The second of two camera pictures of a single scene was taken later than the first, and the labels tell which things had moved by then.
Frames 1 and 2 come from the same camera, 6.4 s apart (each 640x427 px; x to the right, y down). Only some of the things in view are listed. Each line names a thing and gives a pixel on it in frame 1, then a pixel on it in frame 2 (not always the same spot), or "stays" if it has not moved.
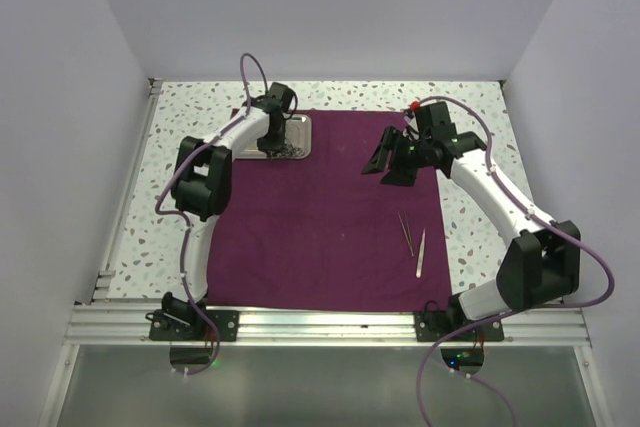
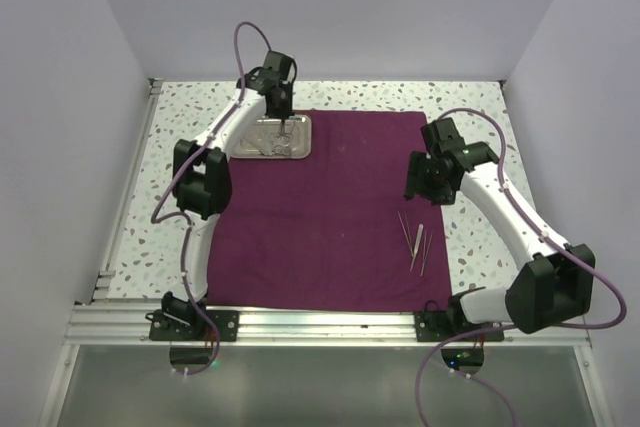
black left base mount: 192,325 stays
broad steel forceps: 421,252 → 421,226
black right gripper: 400,175 → 417,185
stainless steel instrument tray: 299,131 stays
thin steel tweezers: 405,233 stays
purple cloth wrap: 319,235 stays
